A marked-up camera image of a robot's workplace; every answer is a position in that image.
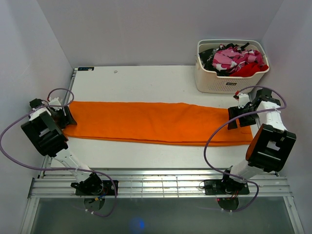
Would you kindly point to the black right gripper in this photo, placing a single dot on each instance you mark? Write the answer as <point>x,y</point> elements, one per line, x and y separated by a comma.
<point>235,111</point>

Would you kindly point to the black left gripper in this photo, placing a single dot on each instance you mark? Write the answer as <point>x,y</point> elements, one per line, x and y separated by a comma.
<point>67,120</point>

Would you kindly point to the orange trousers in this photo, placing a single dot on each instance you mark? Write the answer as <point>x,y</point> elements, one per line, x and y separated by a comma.
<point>142,122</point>

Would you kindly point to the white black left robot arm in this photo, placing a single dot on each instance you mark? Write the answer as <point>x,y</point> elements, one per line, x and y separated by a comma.
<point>45,130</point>

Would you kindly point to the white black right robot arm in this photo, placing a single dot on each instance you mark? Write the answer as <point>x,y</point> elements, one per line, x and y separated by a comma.
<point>271,145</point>

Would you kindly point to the cream plastic laundry basket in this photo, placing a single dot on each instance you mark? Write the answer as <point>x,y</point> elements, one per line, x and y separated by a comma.
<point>220,82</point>

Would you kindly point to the red garment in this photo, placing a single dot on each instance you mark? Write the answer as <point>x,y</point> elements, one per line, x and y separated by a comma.
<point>250,69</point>

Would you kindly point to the pink patterned garment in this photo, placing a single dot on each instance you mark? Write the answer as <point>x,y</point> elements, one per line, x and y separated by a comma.
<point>233,59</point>

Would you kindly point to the black label sticker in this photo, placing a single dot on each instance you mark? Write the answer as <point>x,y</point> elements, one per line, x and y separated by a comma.
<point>85,68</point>

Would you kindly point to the black garment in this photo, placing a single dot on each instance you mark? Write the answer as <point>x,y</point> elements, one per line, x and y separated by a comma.
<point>206,58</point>

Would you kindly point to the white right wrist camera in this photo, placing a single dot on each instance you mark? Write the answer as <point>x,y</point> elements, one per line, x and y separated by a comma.
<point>242,99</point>

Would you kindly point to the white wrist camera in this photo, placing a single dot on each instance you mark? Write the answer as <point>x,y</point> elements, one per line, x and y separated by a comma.
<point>54,102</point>
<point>242,99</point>

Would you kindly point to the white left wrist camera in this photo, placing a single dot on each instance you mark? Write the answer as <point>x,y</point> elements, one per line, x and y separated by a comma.
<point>54,102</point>

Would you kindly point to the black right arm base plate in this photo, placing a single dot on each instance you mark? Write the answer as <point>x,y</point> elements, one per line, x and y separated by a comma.
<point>212,189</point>

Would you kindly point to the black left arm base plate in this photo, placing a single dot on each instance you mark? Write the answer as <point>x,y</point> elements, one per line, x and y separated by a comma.
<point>108,188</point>

